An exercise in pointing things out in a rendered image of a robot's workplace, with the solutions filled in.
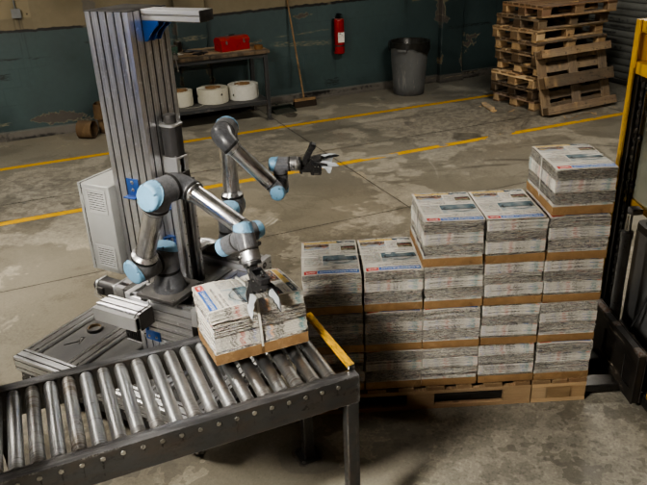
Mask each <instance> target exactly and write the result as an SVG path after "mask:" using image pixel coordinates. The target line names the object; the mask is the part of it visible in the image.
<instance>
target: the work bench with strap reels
mask: <svg viewBox="0 0 647 485"><path fill-rule="evenodd" d="M232 35H233V36H232ZM214 44H215V47H205V48H196V49H187V50H202V51H201V52H204V51H207V52H208V53H205V54H204V55H203V54H201V55H199V56H197V55H193V53H197V52H193V53H189V52H183V51H184V50H182V52H178V53H177V54H178V60H176V61H177V65H178V67H180V66H189V65H198V64H213V63H222V62H231V61H239V60H248V59H249V70H250V81H249V80H244V81H235V82H231V83H228V84H227V85H220V84H214V85H205V86H201V87H199V88H196V91H197V98H193V90H192V89H188V88H179V89H176V90H177V98H178V106H179V114H180V115H194V114H201V113H208V112H214V111H221V110H229V109H236V108H242V107H249V106H253V109H252V110H253V111H257V110H259V109H257V105H264V104H267V117H268V118H266V120H272V119H273V118H272V105H271V92H270V77H269V64H268V53H270V50H269V49H267V48H265V47H263V49H260V50H255V49H254V44H255V43H252V42H251V43H249V36H248V35H246V34H240V35H236V34H231V35H227V36H226V37H219V38H214ZM257 58H263V64H264V77H265V91H266V97H265V96H263V95H262V94H260V93H259V89H258V82H255V74H254V61H253V59H257Z"/></svg>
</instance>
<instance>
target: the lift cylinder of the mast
mask: <svg viewBox="0 0 647 485"><path fill-rule="evenodd" d="M640 215H643V209H642V208H640V207H639V206H629V207H628V213H627V218H626V224H625V229H622V230H621V234H620V238H621V239H620V245H619V251H618V257H617V263H616V270H615V275H614V281H613V287H612V294H611V300H610V305H609V308H610V310H611V311H612V312H613V313H614V314H615V315H616V316H617V317H618V318H619V313H620V307H621V301H622V295H623V290H624V284H625V278H626V272H627V267H628V262H629V256H630V250H631V244H632V239H633V237H634V231H633V230H632V223H633V217H634V216H640ZM646 301H647V296H646V297H645V298H644V300H643V303H642V305H641V307H640V309H639V311H638V313H637V315H636V317H635V319H634V321H633V323H632V324H631V326H630V327H629V329H628V330H629V331H631V330H632V328H633V327H634V324H635V323H636V321H637V319H638V318H639V316H640V314H641V312H642V310H643V308H644V306H645V303H646Z"/></svg>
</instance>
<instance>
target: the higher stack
mask: <svg viewBox="0 0 647 485"><path fill-rule="evenodd" d="M618 169H619V166H617V165H616V164H615V163H614V162H613V161H611V160H610V159H608V158H607V157H605V156H603V154H601V153H600V152H599V151H598V150H596V149H595V148H594V147H592V146H591V145H589V144H587V143H576V144H557V145H541V146H532V149H531V156H530V163H529V179H528V182H529V183H530V184H531V185H532V186H533V187H534V188H535V189H536V190H537V191H538V195H539V194H541V195H542V196H543V197H544V198H545V200H546V201H547V202H548V203H549V204H550V205H551V206H552V207H568V206H586V205H604V204H613V202H615V196H616V195H615V194H616V189H615V188H616V187H615V186H616V185H615V184H616V182H617V181H616V180H617V174H618ZM526 193H527V194H528V195H529V197H530V198H531V199H532V200H533V202H536V205H537V206H539V207H540V208H541V209H542V210H543V212H544V213H545V214H546V215H547V216H548V218H549V222H548V223H549V224H548V232H547V234H548V235H547V236H546V237H547V239H546V243H545V245H546V246H545V250H546V251H547V252H567V251H587V250H604V249H607V247H608V242H609V240H608V237H609V234H610V232H609V231H610V227H611V225H610V222H611V214H610V213H600V214H583V215H566V216H551V215H550V213H549V212H548V211H547V210H546V209H545V208H544V207H543V206H542V205H541V204H540V203H539V201H538V200H537V199H536V198H535V197H534V196H533V195H532V194H531V193H530V192H529V191H526ZM603 261H604V258H590V259H573V260H554V261H546V259H545V261H543V262H544V266H543V267H544V268H543V272H542V279H541V280H542V281H543V290H542V294H543V295H549V294H582V293H599V292H600V290H601V287H602V276H603V270H604V269H603V265H604V262H603ZM539 303H540V311H539V320H538V323H537V324H538V325H537V330H536V334H537V337H538V335H552V334H571V333H587V332H593V331H594V328H595V325H596V323H595V320H596V318H597V312H598V311H597V308H598V307H597V306H598V301H597V300H581V301H563V302H545V303H542V302H539ZM592 346H593V341H592V340H575V341H558V342H542V343H538V342H536V343H534V350H533V351H534V357H533V358H534V360H533V368H532V371H533V374H535V373H542V372H558V371H576V370H588V364H589V360H590V353H591V349H592V348H593V347H592ZM586 379H587V377H573V378H557V379H541V380H531V396H530V402H546V401H563V400H579V399H584V393H585V386H586Z"/></svg>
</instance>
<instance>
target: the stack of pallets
mask: <svg viewBox="0 0 647 485"><path fill-rule="evenodd" d="M617 2H618V0H512V1H503V10H502V12H501V13H497V22H496V24H497V25H492V27H493V34H492V37H495V40H496V45H495V49H496V54H495V58H497V61H498V65H497V68H493V69H491V72H492V73H491V89H490V90H493V93H494V96H493V100H494V101H503V100H508V99H509V103H508V105H511V106H514V107H518V106H524V105H529V108H528V111H532V112H536V111H540V107H539V105H540V102H539V100H538V93H539V90H537V84H536V79H537V75H536V73H535V71H536V64H534V57H533V52H538V51H541V50H548V49H555V48H561V47H567V46H574V45H581V44H587V43H593V42H600V41H605V40H606V37H607V34H604V33H603V24H604V22H608V15H609V12H611V11H616V6H617ZM598 3H604V6H603V8H602V9H601V10H598ZM515 7H519V9H518V10H515ZM596 9H597V10H596ZM590 14H595V20H593V21H592V20H586V19H589V15H590ZM510 18H512V19H514V20H512V21H509V19H510ZM582 26H589V31H583V30H582ZM505 31H510V32H508V33H506V32H505ZM587 38H593V42H586V39H587ZM508 42H512V43H508ZM508 53H511V54H508ZM504 75H505V76H504Z"/></svg>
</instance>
